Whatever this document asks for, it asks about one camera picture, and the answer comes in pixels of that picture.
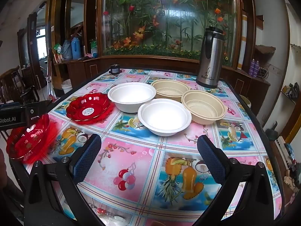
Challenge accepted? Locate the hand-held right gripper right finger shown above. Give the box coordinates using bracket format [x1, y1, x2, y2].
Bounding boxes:
[197, 135, 277, 226]

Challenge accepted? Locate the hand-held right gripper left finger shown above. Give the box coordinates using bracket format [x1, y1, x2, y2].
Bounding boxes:
[24, 134, 102, 226]

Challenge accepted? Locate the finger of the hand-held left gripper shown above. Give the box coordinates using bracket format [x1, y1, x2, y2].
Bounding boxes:
[22, 99, 53, 129]

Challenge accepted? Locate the red plastic plate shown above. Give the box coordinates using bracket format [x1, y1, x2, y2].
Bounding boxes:
[66, 92, 116, 123]
[6, 113, 60, 164]

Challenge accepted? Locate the beige plastic bowl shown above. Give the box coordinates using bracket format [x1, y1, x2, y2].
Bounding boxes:
[150, 79, 191, 103]
[181, 90, 226, 125]

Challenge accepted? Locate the white foam bowl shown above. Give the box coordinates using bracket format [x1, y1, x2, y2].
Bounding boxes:
[137, 98, 192, 137]
[107, 82, 157, 114]

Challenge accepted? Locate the wooden chair with striped cushion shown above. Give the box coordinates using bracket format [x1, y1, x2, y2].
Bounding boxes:
[0, 65, 27, 104]

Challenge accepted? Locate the white plastic bucket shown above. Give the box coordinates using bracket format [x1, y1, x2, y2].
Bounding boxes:
[61, 79, 73, 95]

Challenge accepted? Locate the fruit printed tablecloth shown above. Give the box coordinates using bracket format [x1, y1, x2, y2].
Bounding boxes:
[22, 68, 283, 226]

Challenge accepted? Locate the light blue thermos flask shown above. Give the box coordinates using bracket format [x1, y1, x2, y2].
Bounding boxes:
[61, 40, 72, 59]

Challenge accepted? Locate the wooden cabinet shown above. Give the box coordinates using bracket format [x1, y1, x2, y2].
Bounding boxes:
[55, 52, 271, 116]

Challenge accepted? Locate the dark blue thermos flask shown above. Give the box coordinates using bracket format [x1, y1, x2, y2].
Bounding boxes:
[71, 36, 82, 60]

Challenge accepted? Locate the green packet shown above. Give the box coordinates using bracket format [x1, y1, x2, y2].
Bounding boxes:
[90, 40, 98, 58]

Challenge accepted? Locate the stainless steel thermos jug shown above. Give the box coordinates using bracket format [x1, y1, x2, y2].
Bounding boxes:
[196, 26, 224, 89]

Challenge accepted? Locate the yellow striped paper roll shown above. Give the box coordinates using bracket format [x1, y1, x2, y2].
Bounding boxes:
[237, 14, 248, 70]

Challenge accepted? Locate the floral glass partition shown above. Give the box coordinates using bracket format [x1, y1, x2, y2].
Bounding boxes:
[102, 0, 238, 60]

